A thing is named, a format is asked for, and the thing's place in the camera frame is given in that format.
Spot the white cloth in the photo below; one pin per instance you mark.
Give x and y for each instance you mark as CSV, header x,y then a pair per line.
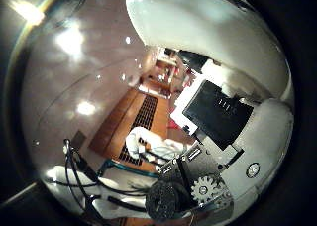
x,y
133,140

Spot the small red object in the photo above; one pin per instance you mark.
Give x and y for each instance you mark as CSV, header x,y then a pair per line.
x,y
173,124

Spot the dark grid floor mat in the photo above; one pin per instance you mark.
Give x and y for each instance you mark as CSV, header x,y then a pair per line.
x,y
147,110

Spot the teal metal tube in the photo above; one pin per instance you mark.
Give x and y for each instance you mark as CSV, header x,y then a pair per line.
x,y
132,168

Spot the orange wooden platform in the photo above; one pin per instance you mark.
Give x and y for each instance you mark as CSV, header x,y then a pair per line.
x,y
115,127

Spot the brown square floor plate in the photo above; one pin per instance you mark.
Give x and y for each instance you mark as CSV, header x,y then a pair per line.
x,y
78,140

